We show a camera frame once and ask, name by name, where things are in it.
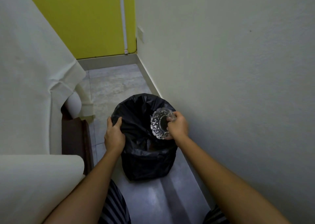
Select person's left hand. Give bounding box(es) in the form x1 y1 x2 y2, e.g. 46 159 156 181
104 117 126 155

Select person's right hand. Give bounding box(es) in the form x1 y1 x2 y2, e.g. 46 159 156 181
167 111 189 143

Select clear cut glass ashtray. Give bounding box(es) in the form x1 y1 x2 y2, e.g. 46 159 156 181
150 107 177 140

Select trash bin with black bag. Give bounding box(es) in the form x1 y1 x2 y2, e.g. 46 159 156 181
110 93 178 182

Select person's right forearm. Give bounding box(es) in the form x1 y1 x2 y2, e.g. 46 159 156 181
177 135 291 224

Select person's left forearm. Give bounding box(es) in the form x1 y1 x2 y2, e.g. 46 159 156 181
42 147 123 224

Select white bolster pillow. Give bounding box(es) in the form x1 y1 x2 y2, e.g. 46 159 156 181
64 91 82 120

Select person's striped shorts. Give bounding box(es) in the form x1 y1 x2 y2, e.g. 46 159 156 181
98 179 230 224

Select white bed sheet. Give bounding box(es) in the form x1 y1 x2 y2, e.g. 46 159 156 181
0 0 95 156

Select white duvet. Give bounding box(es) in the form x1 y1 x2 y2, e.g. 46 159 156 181
0 154 85 224

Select dark wooden bed frame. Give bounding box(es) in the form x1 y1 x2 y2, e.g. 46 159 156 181
61 103 95 175

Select white wall socket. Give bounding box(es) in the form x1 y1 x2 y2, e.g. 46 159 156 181
136 26 145 44

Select white cable conduit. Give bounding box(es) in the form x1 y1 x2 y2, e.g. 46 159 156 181
118 0 129 55

